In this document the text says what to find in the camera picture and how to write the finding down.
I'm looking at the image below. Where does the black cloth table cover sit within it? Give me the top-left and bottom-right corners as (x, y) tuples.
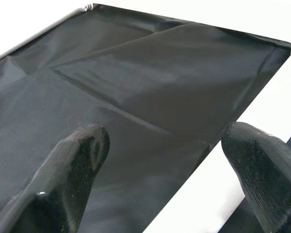
(0, 2), (291, 233)

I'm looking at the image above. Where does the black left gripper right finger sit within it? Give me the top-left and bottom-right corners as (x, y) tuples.
(220, 121), (291, 233)

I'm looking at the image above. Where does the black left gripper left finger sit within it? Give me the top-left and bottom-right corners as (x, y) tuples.
(0, 124), (111, 233)

